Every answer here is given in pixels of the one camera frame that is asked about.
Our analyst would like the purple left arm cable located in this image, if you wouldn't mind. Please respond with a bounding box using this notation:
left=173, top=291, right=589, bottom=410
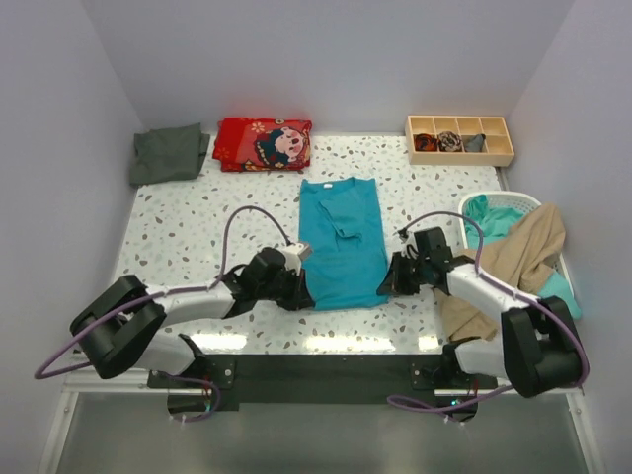
left=33, top=205, right=297, bottom=422

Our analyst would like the white plastic laundry basket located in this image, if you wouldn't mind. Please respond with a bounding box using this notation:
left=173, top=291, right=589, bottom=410
left=458, top=191, right=571, bottom=284

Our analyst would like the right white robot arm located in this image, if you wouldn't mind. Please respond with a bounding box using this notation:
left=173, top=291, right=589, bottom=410
left=377, top=227, right=589, bottom=398

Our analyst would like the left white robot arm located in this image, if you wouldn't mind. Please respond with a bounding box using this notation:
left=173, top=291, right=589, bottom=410
left=70, top=242, right=314, bottom=387

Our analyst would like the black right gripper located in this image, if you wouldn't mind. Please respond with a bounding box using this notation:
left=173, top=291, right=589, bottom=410
left=376, top=251, right=430, bottom=297

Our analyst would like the wooden compartment box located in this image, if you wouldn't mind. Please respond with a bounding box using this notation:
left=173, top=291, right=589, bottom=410
left=405, top=116, right=514, bottom=168

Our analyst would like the grey rolled sock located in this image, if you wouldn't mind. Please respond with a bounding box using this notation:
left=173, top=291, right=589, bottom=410
left=463, top=133, right=486, bottom=153

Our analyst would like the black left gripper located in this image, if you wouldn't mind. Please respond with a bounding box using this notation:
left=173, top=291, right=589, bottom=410
left=256, top=265, right=313, bottom=311

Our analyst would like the red cartoon folded cloth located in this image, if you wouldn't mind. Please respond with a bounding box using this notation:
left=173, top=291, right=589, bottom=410
left=212, top=118, right=312, bottom=172

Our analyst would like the teal t shirt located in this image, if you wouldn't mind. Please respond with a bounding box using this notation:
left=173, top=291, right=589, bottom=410
left=298, top=178, right=388, bottom=311
left=459, top=192, right=582, bottom=320

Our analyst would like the patterned rolled sock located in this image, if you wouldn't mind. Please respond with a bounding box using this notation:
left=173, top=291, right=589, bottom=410
left=437, top=130, right=463, bottom=153

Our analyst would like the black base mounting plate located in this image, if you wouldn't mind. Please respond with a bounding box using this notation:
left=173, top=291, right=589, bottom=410
left=147, top=355, right=498, bottom=414

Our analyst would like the folded grey t shirt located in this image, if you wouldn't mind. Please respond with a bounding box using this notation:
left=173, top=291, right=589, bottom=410
left=128, top=123, right=210, bottom=187

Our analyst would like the orange black rolled sock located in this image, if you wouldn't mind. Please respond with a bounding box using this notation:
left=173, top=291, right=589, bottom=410
left=414, top=133, right=438, bottom=152

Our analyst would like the aluminium frame rail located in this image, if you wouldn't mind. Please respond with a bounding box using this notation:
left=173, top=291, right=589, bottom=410
left=63, top=368, right=149, bottom=393

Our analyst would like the beige t shirt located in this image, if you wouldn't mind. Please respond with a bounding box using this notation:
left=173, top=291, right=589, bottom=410
left=435, top=203, right=566, bottom=342

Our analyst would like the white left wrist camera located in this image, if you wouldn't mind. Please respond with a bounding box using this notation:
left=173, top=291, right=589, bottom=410
left=280, top=242, right=312, bottom=274

